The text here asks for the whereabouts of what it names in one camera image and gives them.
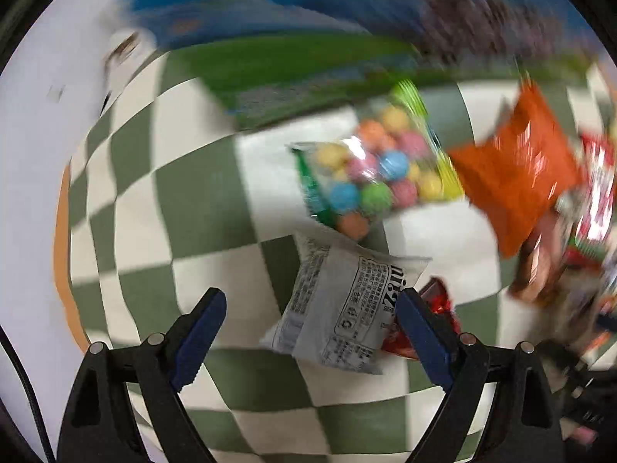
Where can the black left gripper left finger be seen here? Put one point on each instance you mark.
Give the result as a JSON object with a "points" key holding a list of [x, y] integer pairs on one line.
{"points": [[99, 424]]}

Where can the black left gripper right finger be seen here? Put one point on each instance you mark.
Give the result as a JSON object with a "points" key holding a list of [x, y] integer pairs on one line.
{"points": [[523, 424]]}

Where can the red spicy strip packet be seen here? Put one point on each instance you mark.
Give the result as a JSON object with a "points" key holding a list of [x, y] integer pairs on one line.
{"points": [[420, 318]]}

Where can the brown snack packet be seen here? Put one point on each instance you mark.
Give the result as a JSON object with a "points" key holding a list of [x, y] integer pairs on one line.
{"points": [[540, 259]]}

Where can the red white snack packet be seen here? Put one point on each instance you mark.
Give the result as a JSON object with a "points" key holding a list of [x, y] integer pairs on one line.
{"points": [[589, 236]]}

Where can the white printed snack packet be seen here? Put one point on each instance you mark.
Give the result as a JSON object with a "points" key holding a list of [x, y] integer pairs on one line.
{"points": [[342, 304]]}

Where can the orange snack bag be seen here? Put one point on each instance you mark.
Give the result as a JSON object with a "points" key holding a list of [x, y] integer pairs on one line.
{"points": [[516, 175]]}

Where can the green white checkered mat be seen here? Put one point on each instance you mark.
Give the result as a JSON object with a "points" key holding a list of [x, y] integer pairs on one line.
{"points": [[167, 196]]}

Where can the colourful candy ball bag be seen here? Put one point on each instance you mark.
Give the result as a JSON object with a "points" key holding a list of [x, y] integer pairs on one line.
{"points": [[390, 162]]}

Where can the cardboard box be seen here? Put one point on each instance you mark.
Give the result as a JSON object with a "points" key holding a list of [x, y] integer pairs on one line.
{"points": [[265, 79]]}

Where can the bear pattern pillow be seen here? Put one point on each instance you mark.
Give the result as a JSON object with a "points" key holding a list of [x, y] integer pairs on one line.
{"points": [[119, 64]]}

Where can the wall socket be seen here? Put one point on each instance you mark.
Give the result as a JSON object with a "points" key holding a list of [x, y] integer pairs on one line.
{"points": [[55, 93]]}

